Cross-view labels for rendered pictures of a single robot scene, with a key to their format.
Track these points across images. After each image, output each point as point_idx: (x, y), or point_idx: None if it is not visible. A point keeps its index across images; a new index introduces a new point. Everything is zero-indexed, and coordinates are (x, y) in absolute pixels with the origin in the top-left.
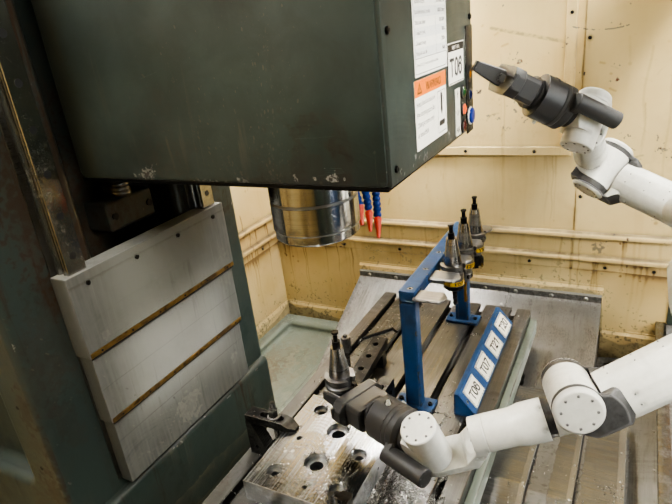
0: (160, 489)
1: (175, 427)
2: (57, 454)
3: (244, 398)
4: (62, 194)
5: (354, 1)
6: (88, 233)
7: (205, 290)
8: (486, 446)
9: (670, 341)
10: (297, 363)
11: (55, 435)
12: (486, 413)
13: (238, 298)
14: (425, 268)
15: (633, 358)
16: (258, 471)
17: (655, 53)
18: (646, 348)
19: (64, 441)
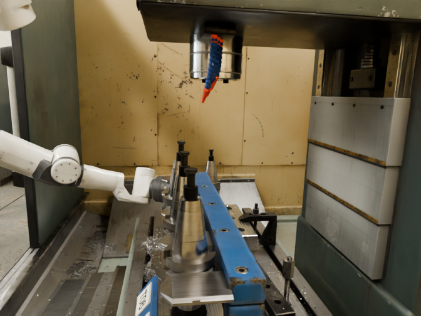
0: (314, 249)
1: (322, 226)
2: (304, 175)
3: (368, 300)
4: (323, 54)
5: None
6: (366, 91)
7: (361, 164)
8: None
9: (6, 132)
10: None
11: (306, 166)
12: (112, 172)
13: (406, 219)
14: (204, 186)
15: (28, 143)
16: (233, 206)
17: None
18: (19, 140)
19: (306, 172)
